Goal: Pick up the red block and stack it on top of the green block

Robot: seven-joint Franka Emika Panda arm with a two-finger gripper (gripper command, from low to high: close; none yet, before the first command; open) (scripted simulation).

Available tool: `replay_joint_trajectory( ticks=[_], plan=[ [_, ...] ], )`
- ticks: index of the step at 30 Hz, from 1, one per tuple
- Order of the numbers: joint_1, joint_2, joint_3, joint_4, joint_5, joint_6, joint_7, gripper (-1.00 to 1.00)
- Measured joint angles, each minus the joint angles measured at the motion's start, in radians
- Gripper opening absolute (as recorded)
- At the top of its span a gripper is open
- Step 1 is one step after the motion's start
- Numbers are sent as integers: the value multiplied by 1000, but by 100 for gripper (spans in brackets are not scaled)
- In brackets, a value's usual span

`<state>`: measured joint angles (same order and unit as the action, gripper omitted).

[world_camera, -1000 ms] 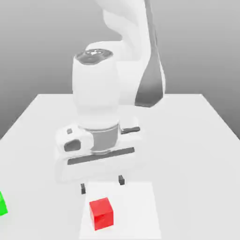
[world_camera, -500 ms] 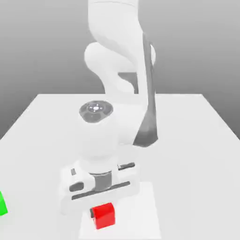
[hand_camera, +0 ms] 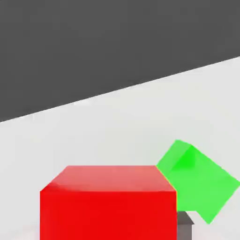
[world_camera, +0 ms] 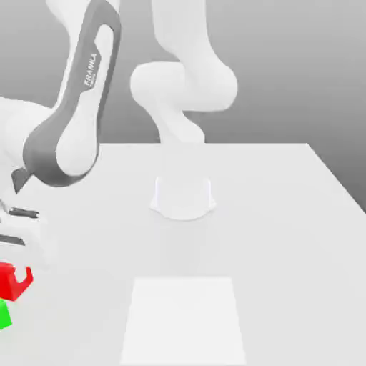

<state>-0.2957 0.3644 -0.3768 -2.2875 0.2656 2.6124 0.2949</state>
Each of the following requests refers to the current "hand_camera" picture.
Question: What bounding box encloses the small red cube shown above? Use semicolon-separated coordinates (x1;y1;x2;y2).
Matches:
39;165;178;240

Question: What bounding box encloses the small green cube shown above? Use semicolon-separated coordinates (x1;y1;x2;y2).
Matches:
156;139;240;225

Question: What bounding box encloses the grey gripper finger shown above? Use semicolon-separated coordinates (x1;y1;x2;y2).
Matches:
177;210;195;240

